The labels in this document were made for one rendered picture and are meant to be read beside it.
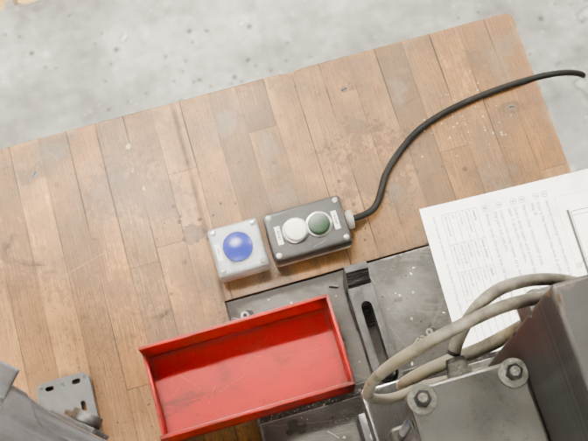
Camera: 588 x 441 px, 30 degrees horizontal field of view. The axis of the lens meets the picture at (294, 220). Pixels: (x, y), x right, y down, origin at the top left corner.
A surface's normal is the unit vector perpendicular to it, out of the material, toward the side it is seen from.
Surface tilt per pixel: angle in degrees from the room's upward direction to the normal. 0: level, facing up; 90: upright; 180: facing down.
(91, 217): 0
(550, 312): 90
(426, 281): 0
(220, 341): 0
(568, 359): 90
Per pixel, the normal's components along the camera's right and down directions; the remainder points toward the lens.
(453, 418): -0.03, -0.30
